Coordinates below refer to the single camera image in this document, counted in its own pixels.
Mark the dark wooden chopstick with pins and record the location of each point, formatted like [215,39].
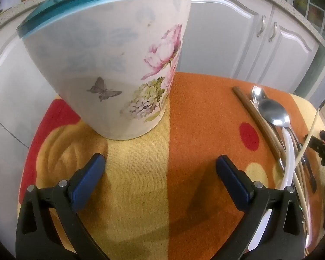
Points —
[246,104]

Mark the white framed glass door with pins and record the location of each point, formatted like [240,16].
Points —
[314,13]

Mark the small metal spoon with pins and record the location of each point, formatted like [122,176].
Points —
[257,93]

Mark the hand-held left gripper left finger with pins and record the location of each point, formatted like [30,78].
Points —
[88,178]

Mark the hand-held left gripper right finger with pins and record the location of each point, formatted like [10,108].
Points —
[233,180]

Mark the large metal spoon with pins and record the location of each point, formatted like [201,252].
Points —
[273,112]

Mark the floral utensil holder cup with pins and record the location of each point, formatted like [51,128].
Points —
[97,59]

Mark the white plastic spoon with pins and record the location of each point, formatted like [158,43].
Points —
[287,146]

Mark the white cabinet door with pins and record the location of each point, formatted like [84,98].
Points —
[10,67]
[219,32]
[292,59]

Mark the orange yellow patterned mat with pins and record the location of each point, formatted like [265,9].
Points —
[200,130]

